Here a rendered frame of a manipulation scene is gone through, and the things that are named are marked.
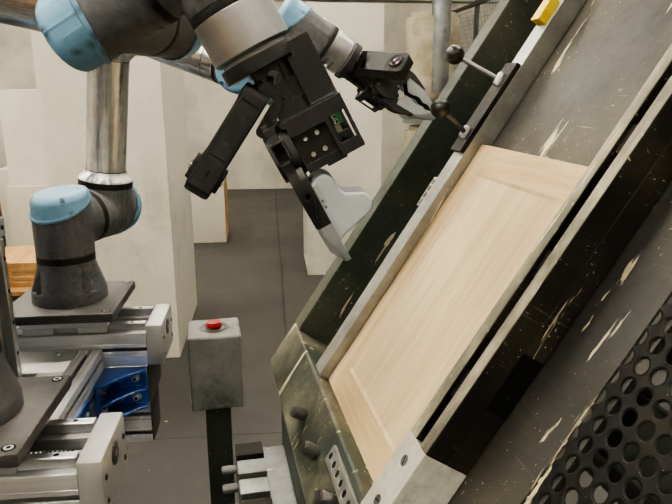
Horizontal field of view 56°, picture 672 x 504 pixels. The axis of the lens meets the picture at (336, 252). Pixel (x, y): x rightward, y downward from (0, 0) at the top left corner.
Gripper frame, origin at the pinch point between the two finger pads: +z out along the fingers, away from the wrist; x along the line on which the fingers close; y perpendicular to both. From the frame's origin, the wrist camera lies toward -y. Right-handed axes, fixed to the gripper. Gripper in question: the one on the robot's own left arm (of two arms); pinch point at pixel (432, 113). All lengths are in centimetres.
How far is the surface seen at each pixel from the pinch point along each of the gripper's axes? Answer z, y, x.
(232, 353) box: -5, 35, 59
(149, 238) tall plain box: -23, 238, 22
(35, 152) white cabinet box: -118, 420, -15
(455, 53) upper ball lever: -2.5, -4.0, -11.2
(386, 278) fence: 8.8, 5.8, 32.7
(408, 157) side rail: 7.2, 20.2, 1.5
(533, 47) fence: 8.2, -12.3, -16.9
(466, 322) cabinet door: 10.4, -25.1, 39.9
